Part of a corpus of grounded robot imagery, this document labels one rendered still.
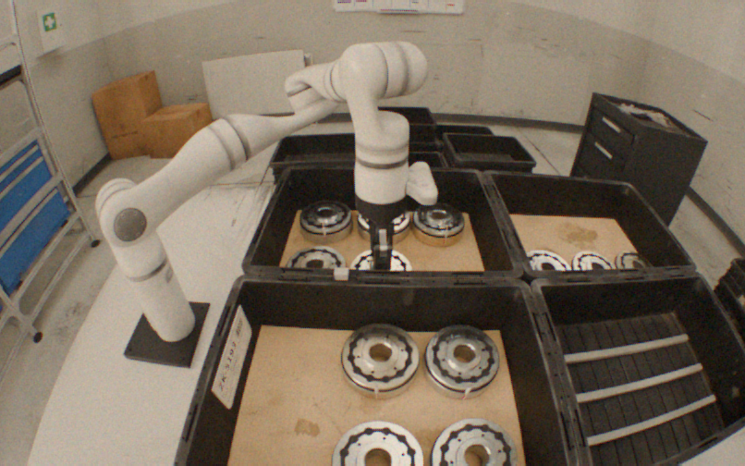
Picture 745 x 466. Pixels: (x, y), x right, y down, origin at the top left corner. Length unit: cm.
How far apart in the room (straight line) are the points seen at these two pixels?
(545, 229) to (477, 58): 285
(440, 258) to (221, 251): 55
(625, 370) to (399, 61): 55
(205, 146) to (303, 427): 44
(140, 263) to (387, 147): 44
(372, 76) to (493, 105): 333
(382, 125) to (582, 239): 54
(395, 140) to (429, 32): 295
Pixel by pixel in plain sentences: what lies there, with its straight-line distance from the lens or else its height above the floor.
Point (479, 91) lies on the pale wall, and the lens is 359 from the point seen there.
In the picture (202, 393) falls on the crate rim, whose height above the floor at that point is 93.
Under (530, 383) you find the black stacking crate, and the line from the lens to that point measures 45.
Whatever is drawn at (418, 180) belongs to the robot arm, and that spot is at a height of 101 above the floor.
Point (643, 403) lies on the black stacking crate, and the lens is 60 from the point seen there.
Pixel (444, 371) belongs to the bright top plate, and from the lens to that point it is 45.
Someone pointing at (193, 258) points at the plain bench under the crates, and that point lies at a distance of 92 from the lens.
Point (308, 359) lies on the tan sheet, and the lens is 49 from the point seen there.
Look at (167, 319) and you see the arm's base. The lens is 69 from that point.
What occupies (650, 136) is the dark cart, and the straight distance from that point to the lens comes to 179.
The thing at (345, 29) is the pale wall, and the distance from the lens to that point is 328.
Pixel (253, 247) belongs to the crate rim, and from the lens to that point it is 52.
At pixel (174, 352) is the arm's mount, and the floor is 71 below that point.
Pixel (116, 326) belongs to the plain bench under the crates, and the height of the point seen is 70.
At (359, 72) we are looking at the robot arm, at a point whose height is 117.
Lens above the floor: 126
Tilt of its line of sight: 40 degrees down
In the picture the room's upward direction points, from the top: straight up
